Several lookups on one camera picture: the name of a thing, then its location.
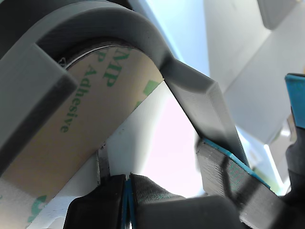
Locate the grey printed bar blue strip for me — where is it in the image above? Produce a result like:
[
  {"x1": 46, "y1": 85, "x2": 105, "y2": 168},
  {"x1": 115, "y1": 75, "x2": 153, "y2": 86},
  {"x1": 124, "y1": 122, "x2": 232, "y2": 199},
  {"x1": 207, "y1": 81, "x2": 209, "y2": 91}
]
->
[{"x1": 196, "y1": 138, "x2": 305, "y2": 226}]

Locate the white panel with screen window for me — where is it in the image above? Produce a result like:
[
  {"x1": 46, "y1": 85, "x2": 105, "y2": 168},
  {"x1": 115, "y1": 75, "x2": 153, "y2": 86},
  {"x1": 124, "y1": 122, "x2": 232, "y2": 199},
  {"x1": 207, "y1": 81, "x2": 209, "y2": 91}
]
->
[{"x1": 28, "y1": 45, "x2": 172, "y2": 229}]

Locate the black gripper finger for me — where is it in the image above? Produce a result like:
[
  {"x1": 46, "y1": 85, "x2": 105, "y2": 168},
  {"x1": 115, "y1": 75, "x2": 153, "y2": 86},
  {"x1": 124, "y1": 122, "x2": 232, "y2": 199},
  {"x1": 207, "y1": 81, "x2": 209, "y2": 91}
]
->
[
  {"x1": 126, "y1": 173, "x2": 241, "y2": 229},
  {"x1": 64, "y1": 175, "x2": 131, "y2": 229}
]

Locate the grey printed fixture with legs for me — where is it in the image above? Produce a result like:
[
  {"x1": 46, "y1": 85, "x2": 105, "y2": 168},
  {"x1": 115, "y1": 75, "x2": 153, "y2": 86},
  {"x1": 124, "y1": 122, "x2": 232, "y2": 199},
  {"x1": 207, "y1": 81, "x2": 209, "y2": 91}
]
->
[{"x1": 0, "y1": 0, "x2": 252, "y2": 178}]

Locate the black piece blue pad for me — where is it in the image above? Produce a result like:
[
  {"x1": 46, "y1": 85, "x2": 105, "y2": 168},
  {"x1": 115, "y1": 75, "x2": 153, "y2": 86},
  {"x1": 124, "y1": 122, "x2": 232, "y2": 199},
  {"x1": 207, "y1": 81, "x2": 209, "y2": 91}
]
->
[{"x1": 285, "y1": 73, "x2": 305, "y2": 196}]

